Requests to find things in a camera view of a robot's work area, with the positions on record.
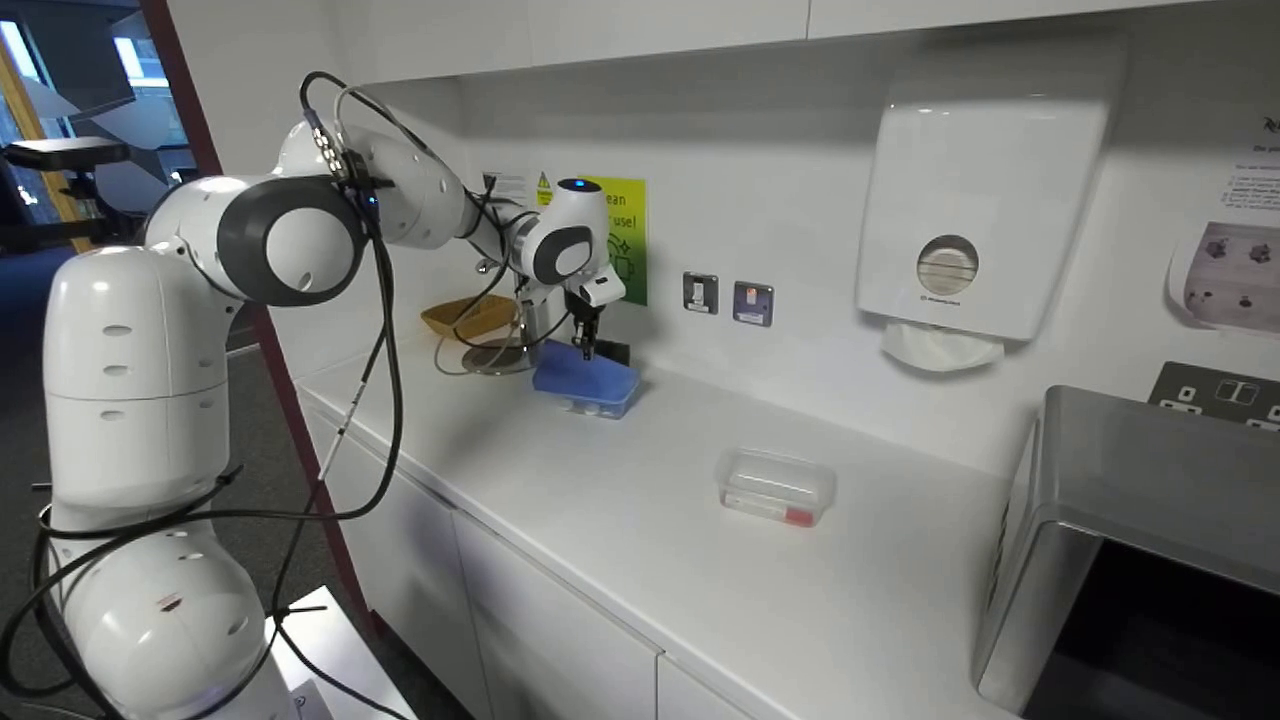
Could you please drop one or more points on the white text notice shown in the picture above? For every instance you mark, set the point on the white text notice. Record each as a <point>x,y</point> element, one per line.
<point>1258,175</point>

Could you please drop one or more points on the green and yellow wall sign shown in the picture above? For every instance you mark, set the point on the green and yellow wall sign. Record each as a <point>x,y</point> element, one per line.
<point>630,235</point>

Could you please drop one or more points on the curled paper photo notice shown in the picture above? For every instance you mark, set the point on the curled paper photo notice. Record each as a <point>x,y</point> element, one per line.
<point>1230,275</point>

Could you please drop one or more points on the small black object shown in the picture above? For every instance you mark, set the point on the small black object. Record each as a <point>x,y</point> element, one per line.
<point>612,353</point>

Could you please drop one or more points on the small white wall notice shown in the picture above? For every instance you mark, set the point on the small white wall notice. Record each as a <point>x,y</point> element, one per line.
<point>507,188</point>

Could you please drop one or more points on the white paper towel dispenser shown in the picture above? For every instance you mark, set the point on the white paper towel dispenser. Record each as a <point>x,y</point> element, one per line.
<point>985,190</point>

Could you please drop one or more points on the white paper towel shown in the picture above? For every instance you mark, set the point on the white paper towel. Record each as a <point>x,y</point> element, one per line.
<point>940,348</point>

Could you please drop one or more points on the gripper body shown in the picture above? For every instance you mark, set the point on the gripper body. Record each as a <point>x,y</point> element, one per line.
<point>586,315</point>

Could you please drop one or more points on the silver switch plate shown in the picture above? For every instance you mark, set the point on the silver switch plate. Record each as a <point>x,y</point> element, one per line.
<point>753,304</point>
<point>700,293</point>

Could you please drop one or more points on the window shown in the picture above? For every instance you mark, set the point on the window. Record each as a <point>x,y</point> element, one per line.
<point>90,60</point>

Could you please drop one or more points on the clear plastic container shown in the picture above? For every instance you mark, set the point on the clear plastic container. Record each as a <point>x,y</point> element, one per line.
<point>612,403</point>
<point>775,485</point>

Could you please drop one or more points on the camera on mount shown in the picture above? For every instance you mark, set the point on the camera on mount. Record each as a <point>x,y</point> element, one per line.
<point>65,153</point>

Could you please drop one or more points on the stainless steel microwave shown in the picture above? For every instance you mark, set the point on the stainless steel microwave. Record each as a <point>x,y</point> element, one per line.
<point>1110,470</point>

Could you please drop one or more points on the white wall cabinet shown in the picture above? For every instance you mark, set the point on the white wall cabinet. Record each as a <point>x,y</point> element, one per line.
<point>560,30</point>

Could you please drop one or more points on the white cabinet door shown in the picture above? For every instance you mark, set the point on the white cabinet door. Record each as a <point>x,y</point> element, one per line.
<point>550,630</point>
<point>400,540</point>

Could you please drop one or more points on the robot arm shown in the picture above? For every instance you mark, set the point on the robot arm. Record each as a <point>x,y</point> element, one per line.
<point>140,380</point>

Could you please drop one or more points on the silver double wall socket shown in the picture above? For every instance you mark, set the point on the silver double wall socket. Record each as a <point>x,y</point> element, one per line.
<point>1215,395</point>

